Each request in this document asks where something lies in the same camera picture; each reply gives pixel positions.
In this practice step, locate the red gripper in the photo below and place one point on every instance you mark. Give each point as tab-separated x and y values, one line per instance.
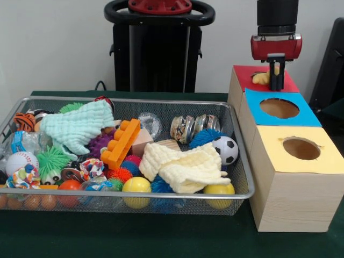
276	47

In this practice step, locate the yellow plush duck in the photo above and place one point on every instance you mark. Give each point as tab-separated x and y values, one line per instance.
260	79

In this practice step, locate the cream waffle cloth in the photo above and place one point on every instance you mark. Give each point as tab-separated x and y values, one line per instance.
182	166

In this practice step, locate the mint green waffle cloth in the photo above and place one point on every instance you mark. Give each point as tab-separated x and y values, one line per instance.
75	126

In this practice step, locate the silver mesh bin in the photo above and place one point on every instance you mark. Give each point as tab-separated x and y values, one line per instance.
233	121

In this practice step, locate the wooden box three holes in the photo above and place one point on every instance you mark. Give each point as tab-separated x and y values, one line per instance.
295	204

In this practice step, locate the black upright panel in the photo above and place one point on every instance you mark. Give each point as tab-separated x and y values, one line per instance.
330	67

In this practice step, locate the dark green table cloth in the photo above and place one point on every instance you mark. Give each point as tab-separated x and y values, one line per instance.
134	236
336	106

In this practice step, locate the crushed printed metal can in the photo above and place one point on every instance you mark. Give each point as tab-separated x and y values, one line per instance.
207	122

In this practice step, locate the black white soccer ball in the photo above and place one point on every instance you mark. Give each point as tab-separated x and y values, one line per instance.
225	150

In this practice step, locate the silver metal can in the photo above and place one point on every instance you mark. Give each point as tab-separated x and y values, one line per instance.
182	129

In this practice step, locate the plain yellow ball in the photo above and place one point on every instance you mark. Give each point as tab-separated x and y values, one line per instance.
219	194

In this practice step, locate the plain wooden block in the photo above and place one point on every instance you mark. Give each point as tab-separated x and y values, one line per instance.
142	143

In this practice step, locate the orange toy building block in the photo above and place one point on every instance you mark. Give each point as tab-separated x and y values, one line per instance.
121	146

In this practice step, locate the yellow seamed ball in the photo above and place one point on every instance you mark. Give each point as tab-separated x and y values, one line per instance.
135	185

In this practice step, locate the white baseball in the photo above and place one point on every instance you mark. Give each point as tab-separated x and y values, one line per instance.
21	161

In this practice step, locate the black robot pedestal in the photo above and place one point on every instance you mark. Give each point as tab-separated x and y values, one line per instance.
161	59

